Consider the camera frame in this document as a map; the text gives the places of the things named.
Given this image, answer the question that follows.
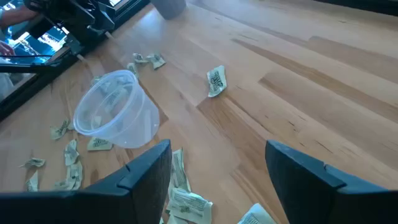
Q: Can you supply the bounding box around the person's hand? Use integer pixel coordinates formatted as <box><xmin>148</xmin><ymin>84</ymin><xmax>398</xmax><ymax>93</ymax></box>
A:
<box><xmin>0</xmin><ymin>40</ymin><xmax>16</xmax><ymax>57</ymax></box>

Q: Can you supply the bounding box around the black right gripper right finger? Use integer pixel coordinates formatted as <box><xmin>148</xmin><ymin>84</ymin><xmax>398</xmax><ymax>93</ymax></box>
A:
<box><xmin>265</xmin><ymin>139</ymin><xmax>398</xmax><ymax>224</ymax></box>

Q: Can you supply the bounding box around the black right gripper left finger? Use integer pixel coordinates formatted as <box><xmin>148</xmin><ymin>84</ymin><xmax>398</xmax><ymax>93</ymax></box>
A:
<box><xmin>0</xmin><ymin>139</ymin><xmax>173</xmax><ymax>224</ymax></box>

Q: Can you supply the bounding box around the grey ceramic mug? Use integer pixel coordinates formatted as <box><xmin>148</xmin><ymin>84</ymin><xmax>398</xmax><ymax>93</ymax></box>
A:
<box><xmin>150</xmin><ymin>0</ymin><xmax>188</xmax><ymax>21</ymax></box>

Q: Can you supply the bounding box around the clear plastic deli cup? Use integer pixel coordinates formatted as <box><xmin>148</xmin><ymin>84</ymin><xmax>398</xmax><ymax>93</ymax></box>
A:
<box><xmin>73</xmin><ymin>69</ymin><xmax>161</xmax><ymax>149</ymax></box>

